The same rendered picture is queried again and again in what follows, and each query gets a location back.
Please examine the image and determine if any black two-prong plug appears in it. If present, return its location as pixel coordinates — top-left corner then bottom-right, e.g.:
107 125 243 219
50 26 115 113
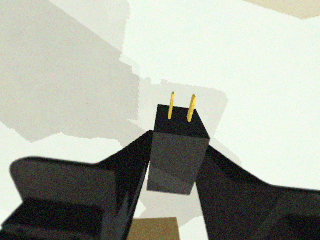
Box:
146 91 210 196

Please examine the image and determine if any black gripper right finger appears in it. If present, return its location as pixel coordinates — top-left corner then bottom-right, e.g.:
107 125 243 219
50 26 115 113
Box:
195 145 320 240

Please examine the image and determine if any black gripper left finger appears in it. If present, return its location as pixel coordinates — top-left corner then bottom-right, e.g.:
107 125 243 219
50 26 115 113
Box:
9 130 153 240

